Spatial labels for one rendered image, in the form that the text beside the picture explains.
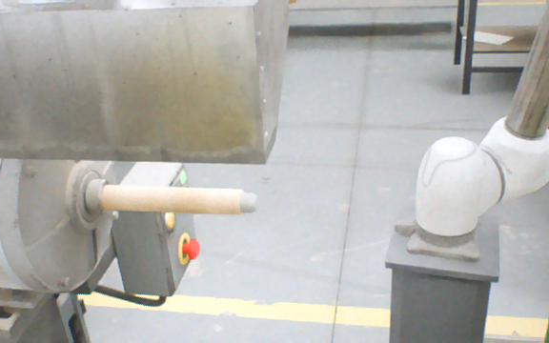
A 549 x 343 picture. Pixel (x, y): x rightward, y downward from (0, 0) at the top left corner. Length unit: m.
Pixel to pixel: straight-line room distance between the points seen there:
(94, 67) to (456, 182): 1.09
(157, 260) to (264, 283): 1.56
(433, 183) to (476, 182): 0.10
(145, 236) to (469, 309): 0.89
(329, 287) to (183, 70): 2.13
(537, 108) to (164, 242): 0.92
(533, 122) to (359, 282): 1.29
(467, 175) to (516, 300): 1.19
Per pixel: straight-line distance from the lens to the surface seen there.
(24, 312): 0.89
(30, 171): 0.74
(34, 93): 0.60
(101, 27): 0.54
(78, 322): 1.25
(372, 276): 2.65
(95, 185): 0.81
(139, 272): 1.14
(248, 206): 0.74
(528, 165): 1.61
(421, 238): 1.61
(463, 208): 1.54
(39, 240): 0.76
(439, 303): 1.64
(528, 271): 2.79
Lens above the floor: 1.64
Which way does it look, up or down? 28 degrees down
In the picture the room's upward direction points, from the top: 4 degrees counter-clockwise
